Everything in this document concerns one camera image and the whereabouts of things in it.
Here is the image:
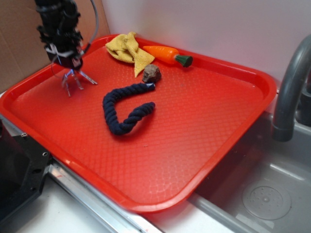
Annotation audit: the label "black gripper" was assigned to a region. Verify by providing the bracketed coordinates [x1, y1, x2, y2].
[35, 0, 84, 70]

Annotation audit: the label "silver keys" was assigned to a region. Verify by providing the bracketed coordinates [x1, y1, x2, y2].
[50, 64, 98, 97]

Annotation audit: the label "brown cardboard panel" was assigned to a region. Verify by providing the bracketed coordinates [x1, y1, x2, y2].
[0, 0, 110, 92]

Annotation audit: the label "yellow cloth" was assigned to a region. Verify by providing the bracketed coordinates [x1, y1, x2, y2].
[105, 32, 155, 78]

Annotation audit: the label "brown rock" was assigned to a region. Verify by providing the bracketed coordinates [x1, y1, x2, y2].
[142, 64, 162, 83]

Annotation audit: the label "orange toy carrot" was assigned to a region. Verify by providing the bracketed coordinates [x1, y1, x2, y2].
[143, 46, 193, 67]

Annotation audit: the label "red plastic tray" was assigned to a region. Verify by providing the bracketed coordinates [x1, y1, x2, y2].
[0, 35, 276, 213]

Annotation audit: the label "grey faucet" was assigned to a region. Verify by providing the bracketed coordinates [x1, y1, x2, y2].
[271, 35, 311, 142]

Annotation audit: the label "grey sink basin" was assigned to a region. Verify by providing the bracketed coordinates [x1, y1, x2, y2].
[189, 113, 311, 233]

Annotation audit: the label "grey cable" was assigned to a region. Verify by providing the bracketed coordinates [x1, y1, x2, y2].
[81, 0, 100, 55]

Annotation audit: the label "dark blue rope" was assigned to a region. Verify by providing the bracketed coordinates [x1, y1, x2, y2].
[102, 82, 156, 136]

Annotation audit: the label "silver metal rail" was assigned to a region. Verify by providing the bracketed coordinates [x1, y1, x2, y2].
[0, 117, 159, 233]

